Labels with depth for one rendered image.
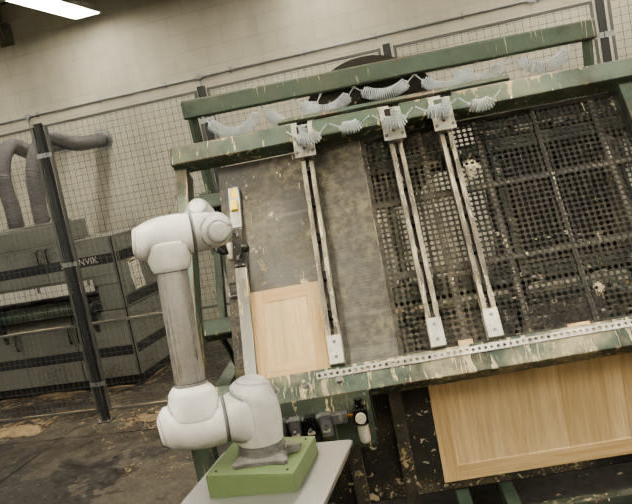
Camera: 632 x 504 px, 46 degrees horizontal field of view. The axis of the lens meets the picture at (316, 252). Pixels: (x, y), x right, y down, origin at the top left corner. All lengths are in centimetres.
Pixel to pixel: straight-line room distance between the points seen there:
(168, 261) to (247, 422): 57
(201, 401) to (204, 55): 646
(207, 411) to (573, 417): 172
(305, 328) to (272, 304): 19
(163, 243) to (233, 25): 624
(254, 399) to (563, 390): 153
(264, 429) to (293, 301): 94
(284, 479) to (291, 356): 87
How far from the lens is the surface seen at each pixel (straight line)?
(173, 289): 242
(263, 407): 247
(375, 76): 406
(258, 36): 839
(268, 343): 325
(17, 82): 966
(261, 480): 248
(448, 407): 340
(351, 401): 311
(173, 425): 247
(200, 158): 364
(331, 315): 319
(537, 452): 354
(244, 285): 334
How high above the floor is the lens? 174
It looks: 7 degrees down
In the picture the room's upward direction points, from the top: 11 degrees counter-clockwise
